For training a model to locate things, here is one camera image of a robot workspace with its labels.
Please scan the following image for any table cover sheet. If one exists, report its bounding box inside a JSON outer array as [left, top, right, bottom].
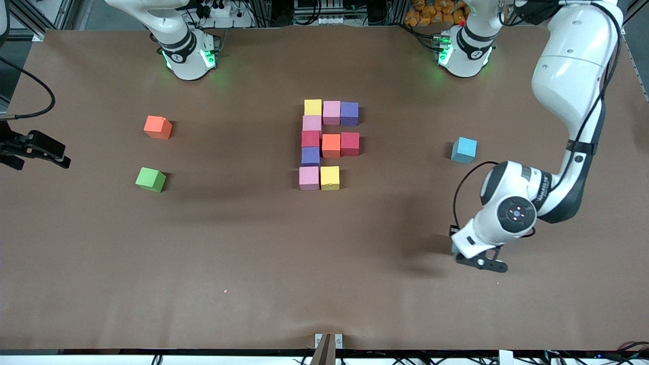
[[0, 25, 649, 351]]

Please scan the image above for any blue foam block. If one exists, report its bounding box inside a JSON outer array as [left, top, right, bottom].
[[451, 136, 478, 164]]

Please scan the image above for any aluminium table edge rail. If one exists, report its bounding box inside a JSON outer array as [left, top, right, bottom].
[[623, 34, 649, 102]]

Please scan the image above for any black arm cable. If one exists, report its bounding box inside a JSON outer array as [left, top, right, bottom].
[[0, 56, 56, 120], [452, 0, 623, 230]]

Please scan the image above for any white table edge strip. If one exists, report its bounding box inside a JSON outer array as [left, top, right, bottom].
[[0, 353, 649, 365]]

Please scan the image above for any pile of orange objects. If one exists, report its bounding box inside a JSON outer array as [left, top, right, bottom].
[[404, 0, 470, 27]]

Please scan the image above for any green foam block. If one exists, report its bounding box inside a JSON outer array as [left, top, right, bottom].
[[135, 167, 166, 193]]

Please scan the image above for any yellow foam block chipped corner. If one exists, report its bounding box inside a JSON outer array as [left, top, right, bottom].
[[320, 166, 341, 192]]

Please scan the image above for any orange foam block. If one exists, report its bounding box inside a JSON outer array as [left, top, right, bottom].
[[143, 116, 173, 140], [322, 134, 341, 159]]

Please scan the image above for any aluminium frame profile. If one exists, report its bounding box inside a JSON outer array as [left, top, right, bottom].
[[616, 0, 649, 36], [8, 0, 77, 42]]

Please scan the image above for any black cable bundle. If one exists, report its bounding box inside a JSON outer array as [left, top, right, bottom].
[[601, 341, 649, 361]]

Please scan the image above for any grey metal rack device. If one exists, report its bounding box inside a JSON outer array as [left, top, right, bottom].
[[293, 0, 346, 26]]

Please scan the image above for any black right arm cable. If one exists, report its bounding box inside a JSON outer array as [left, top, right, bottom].
[[0, 56, 56, 120]]

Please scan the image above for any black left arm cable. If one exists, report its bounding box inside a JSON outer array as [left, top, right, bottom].
[[452, 0, 623, 230]]

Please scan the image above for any small metal bracket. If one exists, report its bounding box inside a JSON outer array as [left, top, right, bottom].
[[314, 333, 344, 350]]

